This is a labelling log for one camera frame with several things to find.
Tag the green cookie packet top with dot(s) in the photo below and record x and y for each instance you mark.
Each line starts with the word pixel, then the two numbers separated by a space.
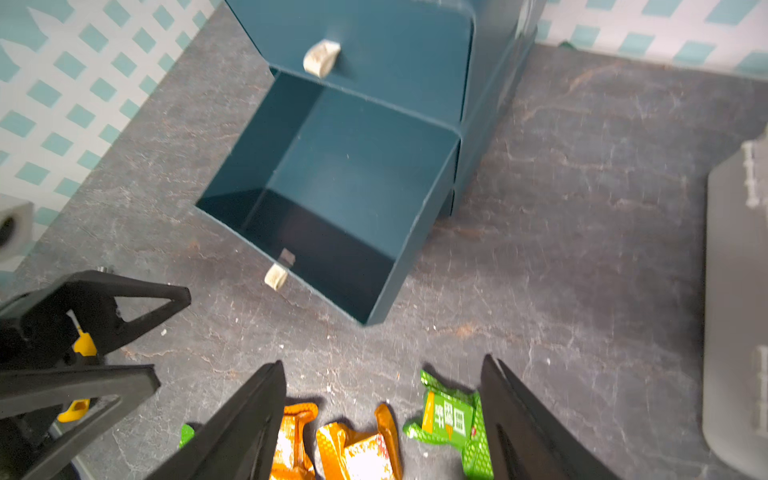
pixel 453 417

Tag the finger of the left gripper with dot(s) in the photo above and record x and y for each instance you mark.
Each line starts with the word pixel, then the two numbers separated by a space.
pixel 49 416
pixel 40 328

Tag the orange cookie packet top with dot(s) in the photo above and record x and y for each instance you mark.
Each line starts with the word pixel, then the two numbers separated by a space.
pixel 348 454

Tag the teal drawer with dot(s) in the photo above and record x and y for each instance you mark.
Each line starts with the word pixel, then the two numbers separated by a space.
pixel 339 190

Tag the green cookie packet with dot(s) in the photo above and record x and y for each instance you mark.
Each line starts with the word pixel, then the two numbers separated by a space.
pixel 187 433
pixel 453 417

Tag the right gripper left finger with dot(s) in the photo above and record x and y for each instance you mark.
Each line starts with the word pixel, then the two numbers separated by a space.
pixel 239 441

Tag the dark teal drawer cabinet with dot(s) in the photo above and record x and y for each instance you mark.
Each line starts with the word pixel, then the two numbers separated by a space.
pixel 451 63

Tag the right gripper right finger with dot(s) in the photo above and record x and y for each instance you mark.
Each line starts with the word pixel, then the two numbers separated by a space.
pixel 526 441

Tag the green cookie packet bottom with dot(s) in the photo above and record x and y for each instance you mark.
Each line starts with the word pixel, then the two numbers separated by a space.
pixel 187 433

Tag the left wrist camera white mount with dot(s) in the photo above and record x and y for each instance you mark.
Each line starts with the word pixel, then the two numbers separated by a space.
pixel 17 220

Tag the clear plastic storage box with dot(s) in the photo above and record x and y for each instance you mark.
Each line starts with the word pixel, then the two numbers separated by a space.
pixel 734 388

